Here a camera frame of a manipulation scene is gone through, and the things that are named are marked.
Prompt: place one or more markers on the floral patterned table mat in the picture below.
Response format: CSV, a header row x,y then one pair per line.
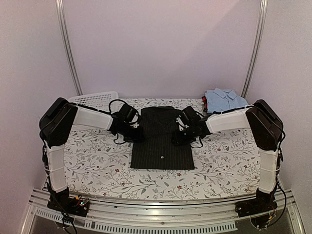
x,y
97,162

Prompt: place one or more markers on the left aluminium frame post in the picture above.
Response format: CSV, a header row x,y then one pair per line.
x,y
67,46

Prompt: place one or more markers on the red black plaid folded shirt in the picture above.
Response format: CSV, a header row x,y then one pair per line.
x,y
205,104

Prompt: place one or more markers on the white plastic basket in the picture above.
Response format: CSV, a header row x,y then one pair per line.
x,y
96,100

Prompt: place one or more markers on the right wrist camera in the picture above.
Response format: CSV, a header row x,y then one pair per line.
x,y
180,122

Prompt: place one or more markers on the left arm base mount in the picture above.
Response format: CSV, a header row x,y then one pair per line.
x,y
62,202

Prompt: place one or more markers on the black pinstriped long sleeve shirt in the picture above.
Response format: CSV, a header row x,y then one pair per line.
x,y
157,151

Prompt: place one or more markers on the light blue folded shirt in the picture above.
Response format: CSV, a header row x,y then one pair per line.
x,y
219,100

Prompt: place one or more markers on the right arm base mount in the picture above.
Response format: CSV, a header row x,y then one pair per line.
x,y
260,204

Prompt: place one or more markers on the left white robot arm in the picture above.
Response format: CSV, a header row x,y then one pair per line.
x,y
56,124

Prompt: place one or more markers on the aluminium frame post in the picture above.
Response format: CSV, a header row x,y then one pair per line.
x,y
256,46
67,46

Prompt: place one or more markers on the right aluminium frame post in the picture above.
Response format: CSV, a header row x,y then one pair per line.
x,y
256,46

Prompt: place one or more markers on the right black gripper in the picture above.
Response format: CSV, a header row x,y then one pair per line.
x,y
177,139

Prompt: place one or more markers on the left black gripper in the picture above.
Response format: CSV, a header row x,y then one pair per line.
x,y
138,137

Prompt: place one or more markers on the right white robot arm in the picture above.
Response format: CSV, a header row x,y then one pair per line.
x,y
267,129

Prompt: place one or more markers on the aluminium front rail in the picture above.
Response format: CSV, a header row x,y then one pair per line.
x,y
124,216

